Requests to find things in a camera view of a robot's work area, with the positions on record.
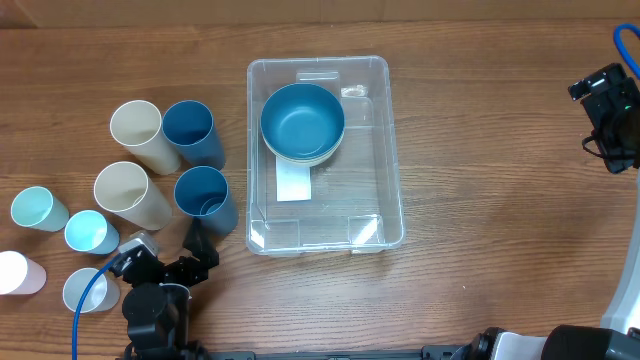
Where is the pink small cup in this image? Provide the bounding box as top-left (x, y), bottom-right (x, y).
top-left (0, 251), bottom-right (47, 295)

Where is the dark blue bowl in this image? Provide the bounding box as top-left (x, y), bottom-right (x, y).
top-left (259, 83), bottom-right (346, 162)

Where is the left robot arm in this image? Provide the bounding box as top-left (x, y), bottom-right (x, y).
top-left (109, 219), bottom-right (219, 360)

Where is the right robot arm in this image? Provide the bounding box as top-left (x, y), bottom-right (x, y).
top-left (452, 70), bottom-right (639, 360)

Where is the white label in container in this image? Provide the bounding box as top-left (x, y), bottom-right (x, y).
top-left (276, 159), bottom-right (312, 202)

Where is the clear plastic storage container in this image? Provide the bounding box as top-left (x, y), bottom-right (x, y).
top-left (246, 56), bottom-right (405, 256)

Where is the grey small cup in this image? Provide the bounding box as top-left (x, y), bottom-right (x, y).
top-left (62, 268), bottom-right (120, 314)

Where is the dark blue tall cup near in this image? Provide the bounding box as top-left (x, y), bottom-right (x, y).
top-left (174, 166), bottom-right (239, 236)

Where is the dark blue tall cup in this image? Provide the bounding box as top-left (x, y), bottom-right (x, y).
top-left (162, 100), bottom-right (226, 170)
top-left (174, 166), bottom-right (239, 236)

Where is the light blue small cup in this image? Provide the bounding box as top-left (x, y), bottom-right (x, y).
top-left (64, 210), bottom-right (120, 255)

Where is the cream tall cup near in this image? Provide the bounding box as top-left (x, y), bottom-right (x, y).
top-left (93, 161), bottom-right (172, 231)

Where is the cream tall cup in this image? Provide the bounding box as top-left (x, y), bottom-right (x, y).
top-left (109, 100), bottom-right (181, 175)
top-left (93, 161), bottom-right (172, 231)

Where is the dark blue tall cup far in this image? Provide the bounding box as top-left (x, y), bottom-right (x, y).
top-left (162, 100), bottom-right (226, 170)

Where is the mint green small cup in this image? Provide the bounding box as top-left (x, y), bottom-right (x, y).
top-left (10, 186), bottom-right (69, 232)

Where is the cream tall cup far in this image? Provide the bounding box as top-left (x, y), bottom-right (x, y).
top-left (109, 100), bottom-right (181, 175)

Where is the left blue cable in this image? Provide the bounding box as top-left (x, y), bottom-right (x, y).
top-left (70, 252), bottom-right (124, 360)

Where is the blue cable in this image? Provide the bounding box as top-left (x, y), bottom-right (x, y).
top-left (70, 252), bottom-right (124, 360)
top-left (613, 22), bottom-right (640, 80)

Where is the right blue cable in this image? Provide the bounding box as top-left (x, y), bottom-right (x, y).
top-left (613, 22), bottom-right (640, 80)

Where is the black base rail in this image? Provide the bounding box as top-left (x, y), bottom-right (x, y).
top-left (208, 345), bottom-right (468, 360)

